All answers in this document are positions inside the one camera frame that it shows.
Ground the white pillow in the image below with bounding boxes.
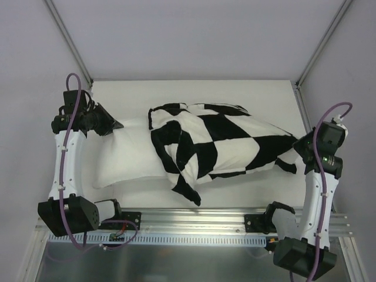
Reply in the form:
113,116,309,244
93,117,167,189

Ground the black white checkered pillowcase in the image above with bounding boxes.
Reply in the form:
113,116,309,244
147,103,297,206

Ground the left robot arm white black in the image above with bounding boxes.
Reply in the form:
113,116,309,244
38,90,124,237

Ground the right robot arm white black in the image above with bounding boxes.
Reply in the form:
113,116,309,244
262,122,348,281

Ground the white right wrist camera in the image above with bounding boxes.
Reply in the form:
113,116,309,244
331,115,348,137

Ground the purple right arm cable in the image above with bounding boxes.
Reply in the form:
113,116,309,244
246,102,353,281

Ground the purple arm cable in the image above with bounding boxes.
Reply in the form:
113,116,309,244
246,102,353,281
46,72,139,262

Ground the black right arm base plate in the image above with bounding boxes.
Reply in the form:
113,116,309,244
244,214,277,234

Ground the aluminium frame post left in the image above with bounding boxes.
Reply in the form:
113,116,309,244
42,0,93,88

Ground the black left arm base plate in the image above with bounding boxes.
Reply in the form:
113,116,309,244
99,211,142,231

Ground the aluminium mounting rail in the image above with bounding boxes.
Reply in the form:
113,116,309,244
35,207,352,237

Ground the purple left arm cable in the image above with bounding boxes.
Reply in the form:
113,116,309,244
46,72,139,262

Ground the white slotted cable duct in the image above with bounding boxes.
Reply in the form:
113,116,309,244
46,233,267,247

